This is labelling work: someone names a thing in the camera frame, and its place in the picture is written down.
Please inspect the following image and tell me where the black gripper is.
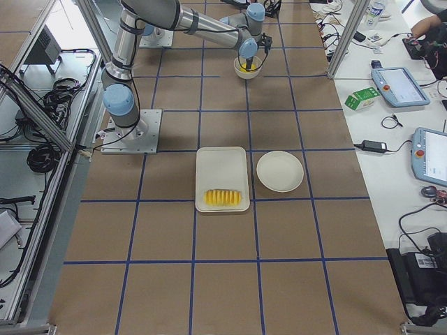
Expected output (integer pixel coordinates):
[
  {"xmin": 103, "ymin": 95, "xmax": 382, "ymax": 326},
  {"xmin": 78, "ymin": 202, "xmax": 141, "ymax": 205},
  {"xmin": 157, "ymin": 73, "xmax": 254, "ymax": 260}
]
[{"xmin": 245, "ymin": 57, "xmax": 254, "ymax": 70}]

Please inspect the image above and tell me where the white ceramic bowl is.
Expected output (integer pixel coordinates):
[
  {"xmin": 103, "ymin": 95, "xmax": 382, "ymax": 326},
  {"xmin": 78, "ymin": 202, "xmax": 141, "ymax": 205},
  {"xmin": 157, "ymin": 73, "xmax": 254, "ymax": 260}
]
[{"xmin": 233, "ymin": 56, "xmax": 262, "ymax": 80}]

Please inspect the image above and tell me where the cream rectangular tray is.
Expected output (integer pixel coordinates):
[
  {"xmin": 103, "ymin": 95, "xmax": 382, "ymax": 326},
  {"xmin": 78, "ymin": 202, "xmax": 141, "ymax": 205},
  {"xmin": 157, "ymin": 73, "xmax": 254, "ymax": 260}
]
[{"xmin": 195, "ymin": 147, "xmax": 250, "ymax": 213}]

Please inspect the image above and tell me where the cream round plate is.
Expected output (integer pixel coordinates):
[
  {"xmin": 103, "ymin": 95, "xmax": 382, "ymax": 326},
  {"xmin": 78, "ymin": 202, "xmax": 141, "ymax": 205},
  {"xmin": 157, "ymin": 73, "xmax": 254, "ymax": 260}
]
[{"xmin": 256, "ymin": 151, "xmax": 304, "ymax": 193}]

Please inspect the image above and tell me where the green white box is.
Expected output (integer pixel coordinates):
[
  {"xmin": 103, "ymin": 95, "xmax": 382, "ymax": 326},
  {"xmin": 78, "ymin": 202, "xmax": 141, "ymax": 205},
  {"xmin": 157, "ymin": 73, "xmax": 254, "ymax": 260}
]
[{"xmin": 344, "ymin": 87, "xmax": 380, "ymax": 111}]

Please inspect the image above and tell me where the sliced yellow pineapple toy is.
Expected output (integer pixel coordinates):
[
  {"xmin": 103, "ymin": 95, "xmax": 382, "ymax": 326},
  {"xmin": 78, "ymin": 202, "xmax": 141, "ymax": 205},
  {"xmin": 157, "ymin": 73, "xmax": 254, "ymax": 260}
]
[{"xmin": 203, "ymin": 189, "xmax": 242, "ymax": 207}]

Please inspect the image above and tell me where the far teach pendant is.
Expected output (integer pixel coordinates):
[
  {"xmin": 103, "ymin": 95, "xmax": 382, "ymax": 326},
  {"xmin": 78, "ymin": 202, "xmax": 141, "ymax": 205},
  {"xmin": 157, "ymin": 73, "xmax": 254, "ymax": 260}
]
[{"xmin": 371, "ymin": 67, "xmax": 430, "ymax": 107}]

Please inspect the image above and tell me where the teach pendant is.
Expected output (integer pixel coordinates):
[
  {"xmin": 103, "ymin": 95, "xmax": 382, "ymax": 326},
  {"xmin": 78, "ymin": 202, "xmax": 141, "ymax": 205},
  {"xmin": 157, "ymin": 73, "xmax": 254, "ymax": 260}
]
[
  {"xmin": 371, "ymin": 67, "xmax": 430, "ymax": 107},
  {"xmin": 411, "ymin": 127, "xmax": 446, "ymax": 186}
]

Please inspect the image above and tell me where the black power adapter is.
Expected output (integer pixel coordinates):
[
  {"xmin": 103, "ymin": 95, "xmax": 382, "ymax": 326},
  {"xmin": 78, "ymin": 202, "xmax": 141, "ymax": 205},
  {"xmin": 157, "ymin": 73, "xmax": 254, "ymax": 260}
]
[{"xmin": 362, "ymin": 140, "xmax": 388, "ymax": 154}]

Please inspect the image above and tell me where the near teach pendant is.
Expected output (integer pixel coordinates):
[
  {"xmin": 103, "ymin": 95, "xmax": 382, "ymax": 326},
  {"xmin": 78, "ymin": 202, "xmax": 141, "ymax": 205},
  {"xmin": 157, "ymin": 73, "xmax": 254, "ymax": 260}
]
[{"xmin": 411, "ymin": 127, "xmax": 446, "ymax": 186}]

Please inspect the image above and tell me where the grey electronics box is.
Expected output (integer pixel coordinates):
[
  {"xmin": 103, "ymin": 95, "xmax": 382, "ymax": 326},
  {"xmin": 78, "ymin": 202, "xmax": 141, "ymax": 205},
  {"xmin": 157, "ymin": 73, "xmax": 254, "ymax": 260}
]
[{"xmin": 24, "ymin": 25, "xmax": 61, "ymax": 66}]

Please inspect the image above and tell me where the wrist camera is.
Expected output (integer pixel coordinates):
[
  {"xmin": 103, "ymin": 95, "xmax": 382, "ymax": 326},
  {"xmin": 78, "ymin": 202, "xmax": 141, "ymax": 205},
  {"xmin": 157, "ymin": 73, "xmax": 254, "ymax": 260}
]
[{"xmin": 261, "ymin": 33, "xmax": 272, "ymax": 55}]

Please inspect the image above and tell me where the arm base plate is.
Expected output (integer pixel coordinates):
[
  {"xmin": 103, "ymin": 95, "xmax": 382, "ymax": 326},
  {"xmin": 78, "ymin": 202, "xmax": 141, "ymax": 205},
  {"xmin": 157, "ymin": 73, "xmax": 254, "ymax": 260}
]
[
  {"xmin": 139, "ymin": 28, "xmax": 174, "ymax": 48},
  {"xmin": 100, "ymin": 110, "xmax": 162, "ymax": 154}
]

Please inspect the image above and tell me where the aluminium frame post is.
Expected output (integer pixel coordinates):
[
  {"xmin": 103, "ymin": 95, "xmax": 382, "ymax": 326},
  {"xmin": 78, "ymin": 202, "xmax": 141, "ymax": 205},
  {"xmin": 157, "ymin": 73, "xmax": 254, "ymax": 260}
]
[{"xmin": 328, "ymin": 0, "xmax": 369, "ymax": 79}]

